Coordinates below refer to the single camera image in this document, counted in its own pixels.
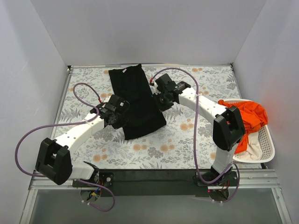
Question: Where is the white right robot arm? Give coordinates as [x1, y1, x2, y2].
[149, 74, 246, 186]

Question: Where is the aluminium frame rail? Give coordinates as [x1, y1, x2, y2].
[207, 169, 280, 190]

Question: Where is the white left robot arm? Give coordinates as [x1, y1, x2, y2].
[35, 95, 130, 187]

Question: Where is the floral patterned table mat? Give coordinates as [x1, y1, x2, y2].
[52, 66, 240, 169]

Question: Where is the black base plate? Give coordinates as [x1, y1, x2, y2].
[87, 169, 237, 199]

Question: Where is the white laundry basket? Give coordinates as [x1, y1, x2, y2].
[224, 99, 275, 163]

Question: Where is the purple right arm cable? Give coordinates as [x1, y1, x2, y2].
[149, 67, 240, 204]

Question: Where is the black t shirt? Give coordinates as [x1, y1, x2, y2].
[108, 64, 166, 140]

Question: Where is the orange t shirt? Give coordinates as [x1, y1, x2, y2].
[218, 99, 268, 154]

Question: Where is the cream t shirt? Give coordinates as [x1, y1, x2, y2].
[246, 137, 263, 161]

